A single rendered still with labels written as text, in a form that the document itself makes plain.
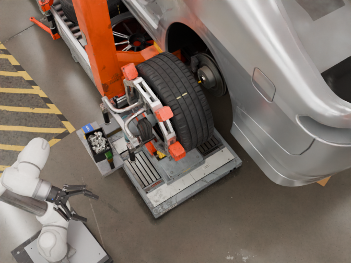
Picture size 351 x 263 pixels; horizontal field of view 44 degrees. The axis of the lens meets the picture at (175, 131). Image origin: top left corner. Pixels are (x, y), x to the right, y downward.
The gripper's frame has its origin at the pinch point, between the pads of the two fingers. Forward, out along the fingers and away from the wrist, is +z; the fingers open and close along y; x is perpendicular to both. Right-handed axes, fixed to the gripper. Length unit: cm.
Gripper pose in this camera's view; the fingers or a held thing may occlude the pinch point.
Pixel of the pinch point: (90, 208)
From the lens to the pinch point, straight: 209.0
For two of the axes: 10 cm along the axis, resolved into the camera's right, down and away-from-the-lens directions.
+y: -4.7, 8.3, 3.2
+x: 0.7, 4.0, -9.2
